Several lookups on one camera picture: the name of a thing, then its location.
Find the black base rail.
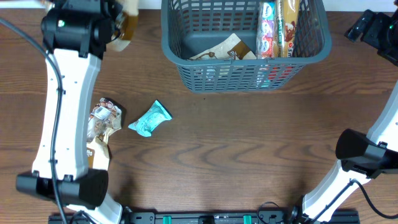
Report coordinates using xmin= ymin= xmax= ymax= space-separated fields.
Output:
xmin=48 ymin=210 xmax=361 ymax=224

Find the grey plastic basket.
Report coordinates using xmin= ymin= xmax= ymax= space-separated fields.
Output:
xmin=161 ymin=0 xmax=332 ymax=93

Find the multicolour tissue pack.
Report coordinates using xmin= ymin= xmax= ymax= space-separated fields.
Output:
xmin=256 ymin=1 xmax=276 ymax=60

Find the beige nut bag with label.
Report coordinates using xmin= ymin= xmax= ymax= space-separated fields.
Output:
xmin=86 ymin=98 xmax=122 ymax=170

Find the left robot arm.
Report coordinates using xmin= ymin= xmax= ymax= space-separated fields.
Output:
xmin=16 ymin=0 xmax=123 ymax=223

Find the beige snack bag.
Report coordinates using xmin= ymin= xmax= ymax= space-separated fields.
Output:
xmin=106 ymin=0 xmax=139 ymax=52

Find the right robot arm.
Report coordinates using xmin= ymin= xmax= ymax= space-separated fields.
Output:
xmin=285 ymin=10 xmax=397 ymax=223

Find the teal snack packet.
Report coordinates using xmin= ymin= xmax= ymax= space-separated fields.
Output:
xmin=128 ymin=100 xmax=172 ymax=138

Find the right black cable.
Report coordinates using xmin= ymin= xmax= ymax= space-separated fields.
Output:
xmin=310 ymin=179 xmax=398 ymax=224

